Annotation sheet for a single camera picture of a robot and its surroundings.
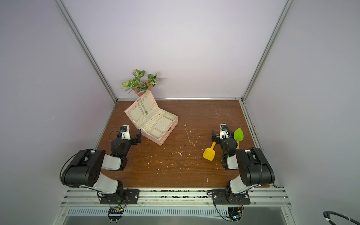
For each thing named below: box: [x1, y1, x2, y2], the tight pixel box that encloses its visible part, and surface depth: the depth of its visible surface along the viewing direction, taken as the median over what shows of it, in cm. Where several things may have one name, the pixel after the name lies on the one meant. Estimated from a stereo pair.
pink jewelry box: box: [124, 90, 179, 146], surface depth 97 cm
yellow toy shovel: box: [202, 141, 217, 162], surface depth 90 cm
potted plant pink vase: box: [122, 69, 163, 97], surface depth 97 cm
